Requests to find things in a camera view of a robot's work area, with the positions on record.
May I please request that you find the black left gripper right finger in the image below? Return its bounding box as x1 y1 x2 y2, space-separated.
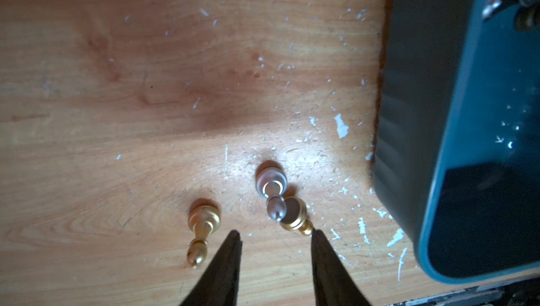
311 229 371 305

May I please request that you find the chess piece inside box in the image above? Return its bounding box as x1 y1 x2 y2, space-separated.
482 0 539 32

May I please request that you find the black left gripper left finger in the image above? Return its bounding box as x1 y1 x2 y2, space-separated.
181 230 243 306

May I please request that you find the bronze chess piece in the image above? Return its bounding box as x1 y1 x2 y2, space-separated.
279 196 314 236

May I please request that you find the teal plastic storage box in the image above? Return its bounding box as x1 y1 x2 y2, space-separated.
373 0 539 284

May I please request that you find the gold pawn chess piece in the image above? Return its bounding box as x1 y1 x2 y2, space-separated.
186 205 222 268

